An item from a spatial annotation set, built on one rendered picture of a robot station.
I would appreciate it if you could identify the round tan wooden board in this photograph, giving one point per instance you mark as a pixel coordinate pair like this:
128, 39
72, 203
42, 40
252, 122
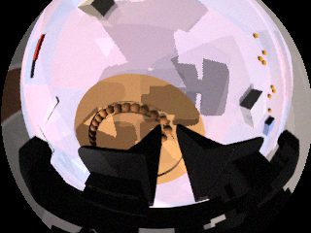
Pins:
123, 130

